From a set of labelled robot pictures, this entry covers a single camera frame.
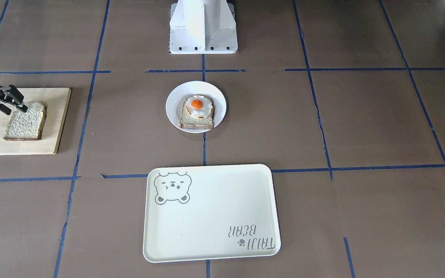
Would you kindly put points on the bread slice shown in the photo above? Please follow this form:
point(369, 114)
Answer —
point(27, 126)
point(188, 122)

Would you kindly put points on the white round plate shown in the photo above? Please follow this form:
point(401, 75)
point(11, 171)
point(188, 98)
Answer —
point(176, 97)

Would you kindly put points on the wooden cutting board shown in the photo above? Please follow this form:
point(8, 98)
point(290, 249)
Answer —
point(56, 101)

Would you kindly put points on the fried egg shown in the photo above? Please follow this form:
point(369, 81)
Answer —
point(199, 106)

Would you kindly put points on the cream bear serving tray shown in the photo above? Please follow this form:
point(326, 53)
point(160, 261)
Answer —
point(210, 212)

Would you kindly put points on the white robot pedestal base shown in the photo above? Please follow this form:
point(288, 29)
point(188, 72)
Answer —
point(202, 27)

